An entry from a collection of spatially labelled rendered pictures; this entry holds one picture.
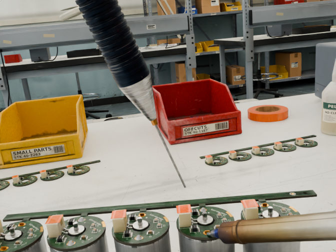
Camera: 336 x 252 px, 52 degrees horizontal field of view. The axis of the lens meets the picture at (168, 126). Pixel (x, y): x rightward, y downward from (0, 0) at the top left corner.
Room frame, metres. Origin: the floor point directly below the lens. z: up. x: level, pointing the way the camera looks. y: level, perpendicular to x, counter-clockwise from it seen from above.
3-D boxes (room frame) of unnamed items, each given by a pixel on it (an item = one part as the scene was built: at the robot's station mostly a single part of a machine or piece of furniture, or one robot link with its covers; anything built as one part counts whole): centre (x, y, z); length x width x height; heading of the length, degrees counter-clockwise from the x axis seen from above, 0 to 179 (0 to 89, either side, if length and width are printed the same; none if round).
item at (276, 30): (2.77, -0.94, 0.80); 0.15 x 0.12 x 0.10; 28
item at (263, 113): (0.50, -0.15, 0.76); 0.06 x 0.06 x 0.01
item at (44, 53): (2.48, 0.84, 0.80); 0.15 x 0.12 x 0.10; 10
